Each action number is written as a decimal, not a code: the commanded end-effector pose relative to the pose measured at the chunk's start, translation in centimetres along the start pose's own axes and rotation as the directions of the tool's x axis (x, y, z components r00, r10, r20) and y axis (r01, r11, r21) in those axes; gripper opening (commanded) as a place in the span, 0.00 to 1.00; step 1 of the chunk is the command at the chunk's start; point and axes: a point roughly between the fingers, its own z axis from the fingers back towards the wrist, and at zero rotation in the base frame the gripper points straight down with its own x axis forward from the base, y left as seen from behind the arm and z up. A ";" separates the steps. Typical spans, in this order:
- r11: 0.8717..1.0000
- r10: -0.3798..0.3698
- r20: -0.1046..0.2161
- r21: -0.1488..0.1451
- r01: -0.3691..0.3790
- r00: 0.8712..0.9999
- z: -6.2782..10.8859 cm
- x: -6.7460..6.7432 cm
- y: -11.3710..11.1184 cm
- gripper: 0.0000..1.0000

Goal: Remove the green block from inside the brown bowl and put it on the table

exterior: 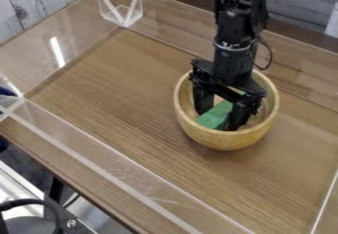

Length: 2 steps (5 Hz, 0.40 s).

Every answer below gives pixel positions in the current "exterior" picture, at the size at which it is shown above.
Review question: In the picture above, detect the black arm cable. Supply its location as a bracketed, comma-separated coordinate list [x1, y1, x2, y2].
[248, 35, 275, 72]

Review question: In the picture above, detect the black cable bottom left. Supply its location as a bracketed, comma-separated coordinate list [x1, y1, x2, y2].
[0, 197, 62, 234]

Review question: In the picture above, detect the black table leg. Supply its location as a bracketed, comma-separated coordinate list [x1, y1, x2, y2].
[49, 178, 64, 203]

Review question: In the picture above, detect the brown wooden bowl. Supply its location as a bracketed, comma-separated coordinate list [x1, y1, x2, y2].
[172, 70, 280, 151]

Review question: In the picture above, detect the blue object left edge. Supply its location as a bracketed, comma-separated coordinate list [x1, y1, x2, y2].
[0, 86, 17, 97]

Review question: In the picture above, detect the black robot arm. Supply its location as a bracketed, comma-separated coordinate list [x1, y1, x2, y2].
[188, 0, 268, 131]

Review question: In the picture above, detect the black metal bracket with screw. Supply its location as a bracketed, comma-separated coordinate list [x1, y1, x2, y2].
[44, 195, 97, 234]

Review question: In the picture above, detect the green rectangular block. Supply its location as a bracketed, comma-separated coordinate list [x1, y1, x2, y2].
[195, 91, 247, 131]

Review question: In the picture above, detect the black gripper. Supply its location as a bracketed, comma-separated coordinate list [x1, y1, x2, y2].
[189, 40, 267, 131]

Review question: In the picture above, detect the clear acrylic enclosure wall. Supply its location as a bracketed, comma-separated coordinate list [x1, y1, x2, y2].
[0, 0, 338, 234]

